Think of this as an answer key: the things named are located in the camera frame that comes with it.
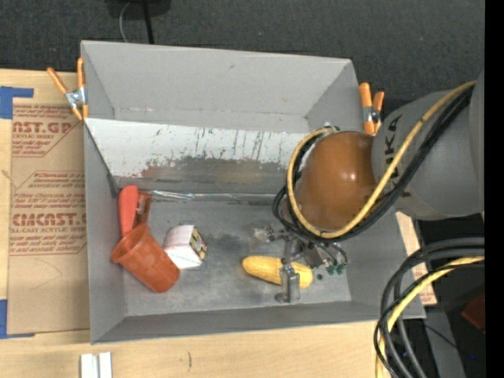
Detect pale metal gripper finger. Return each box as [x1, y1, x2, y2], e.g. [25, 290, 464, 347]
[274, 265, 302, 305]
[249, 225, 277, 248]

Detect yellow toy corn cob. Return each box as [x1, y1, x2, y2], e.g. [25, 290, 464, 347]
[241, 254, 314, 290]

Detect white and pink box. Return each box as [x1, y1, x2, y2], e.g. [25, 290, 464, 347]
[162, 224, 208, 271]

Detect orange plastic cup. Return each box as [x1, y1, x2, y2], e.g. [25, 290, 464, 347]
[109, 223, 181, 294]

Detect red-orange flat spatula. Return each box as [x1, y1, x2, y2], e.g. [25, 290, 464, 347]
[117, 184, 140, 238]

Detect grey metal bin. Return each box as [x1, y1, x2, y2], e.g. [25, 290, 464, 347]
[80, 40, 427, 345]

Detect brown cardboard board red print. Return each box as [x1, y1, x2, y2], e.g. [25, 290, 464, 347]
[0, 68, 91, 340]

